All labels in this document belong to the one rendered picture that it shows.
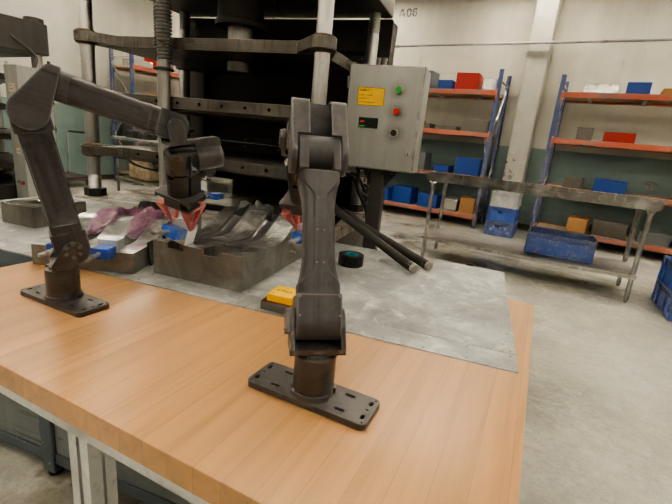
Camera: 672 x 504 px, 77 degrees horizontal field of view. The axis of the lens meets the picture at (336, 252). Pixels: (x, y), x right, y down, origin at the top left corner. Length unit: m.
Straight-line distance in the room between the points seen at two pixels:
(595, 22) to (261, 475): 7.47
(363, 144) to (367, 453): 1.37
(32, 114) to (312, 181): 0.52
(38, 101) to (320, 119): 0.50
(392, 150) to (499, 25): 6.24
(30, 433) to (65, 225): 1.02
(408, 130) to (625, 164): 5.91
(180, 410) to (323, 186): 0.38
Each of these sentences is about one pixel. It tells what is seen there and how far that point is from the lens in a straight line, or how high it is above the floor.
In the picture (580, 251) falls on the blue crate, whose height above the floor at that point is 0.36.
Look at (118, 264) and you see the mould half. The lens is 1.20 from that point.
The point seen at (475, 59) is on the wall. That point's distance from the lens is 7.83.
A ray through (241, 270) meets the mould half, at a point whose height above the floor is 0.86.
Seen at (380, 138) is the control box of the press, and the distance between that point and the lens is 1.75.
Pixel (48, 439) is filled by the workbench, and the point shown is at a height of 0.15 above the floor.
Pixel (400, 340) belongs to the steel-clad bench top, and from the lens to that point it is 0.88.
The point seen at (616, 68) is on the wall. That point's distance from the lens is 7.54.
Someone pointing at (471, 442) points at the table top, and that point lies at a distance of 0.66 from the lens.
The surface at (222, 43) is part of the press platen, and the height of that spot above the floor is 1.52.
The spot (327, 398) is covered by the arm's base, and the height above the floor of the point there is 0.81.
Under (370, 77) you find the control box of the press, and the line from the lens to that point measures 1.79.
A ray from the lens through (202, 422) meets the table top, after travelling 0.64.
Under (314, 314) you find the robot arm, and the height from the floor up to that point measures 0.94.
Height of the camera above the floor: 1.18
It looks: 15 degrees down
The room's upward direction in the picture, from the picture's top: 6 degrees clockwise
